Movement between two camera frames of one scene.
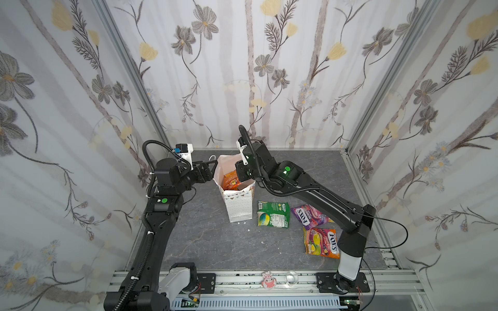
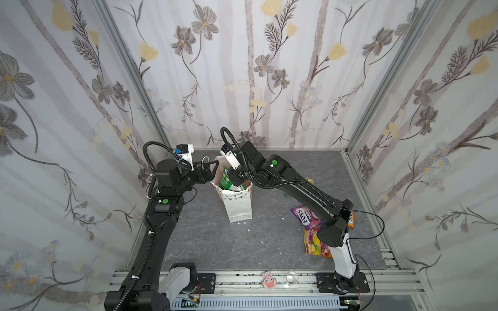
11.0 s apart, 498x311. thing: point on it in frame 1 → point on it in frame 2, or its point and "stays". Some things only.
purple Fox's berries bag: [309, 216] stays
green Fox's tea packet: [273, 214] → [225, 183]
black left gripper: [205, 177] stays
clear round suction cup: [292, 277] stays
